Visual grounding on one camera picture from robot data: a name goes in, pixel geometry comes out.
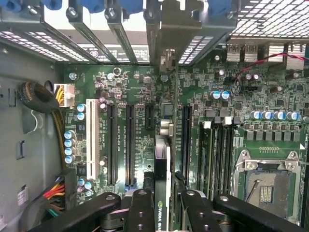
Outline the silver rear port block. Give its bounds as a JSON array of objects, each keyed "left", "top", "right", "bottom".
[{"left": 226, "top": 43, "right": 305, "bottom": 70}]

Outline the black open PC case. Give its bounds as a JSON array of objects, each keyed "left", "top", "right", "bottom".
[{"left": 0, "top": 0, "right": 309, "bottom": 232}]

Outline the short black expansion slot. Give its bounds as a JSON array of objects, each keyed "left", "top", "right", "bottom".
[{"left": 144, "top": 105, "right": 155, "bottom": 130}]

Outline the metal slot cover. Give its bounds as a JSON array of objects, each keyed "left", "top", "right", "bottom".
[
  {"left": 66, "top": 6, "right": 116, "bottom": 65},
  {"left": 143, "top": 5, "right": 161, "bottom": 71},
  {"left": 105, "top": 6, "right": 140, "bottom": 65}
]

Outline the CPU socket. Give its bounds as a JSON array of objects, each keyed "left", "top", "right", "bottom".
[{"left": 235, "top": 151, "right": 303, "bottom": 232}]

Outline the white PCI expansion slot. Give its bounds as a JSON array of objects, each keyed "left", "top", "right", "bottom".
[{"left": 85, "top": 98, "right": 100, "bottom": 181}]

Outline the green motherboard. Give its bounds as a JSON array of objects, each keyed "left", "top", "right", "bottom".
[{"left": 63, "top": 43, "right": 309, "bottom": 218}]

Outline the multicolour wire bundle with plug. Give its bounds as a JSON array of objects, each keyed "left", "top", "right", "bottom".
[{"left": 42, "top": 168, "right": 78, "bottom": 218}]

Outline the red black twisted wire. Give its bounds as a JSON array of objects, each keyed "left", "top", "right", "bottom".
[{"left": 232, "top": 51, "right": 309, "bottom": 95}]

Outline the white power connector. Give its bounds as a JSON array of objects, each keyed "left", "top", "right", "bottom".
[{"left": 54, "top": 83, "right": 76, "bottom": 108}]

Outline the braided yellow black wire bundle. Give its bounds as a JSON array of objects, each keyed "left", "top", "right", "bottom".
[{"left": 18, "top": 81, "right": 66, "bottom": 170}]

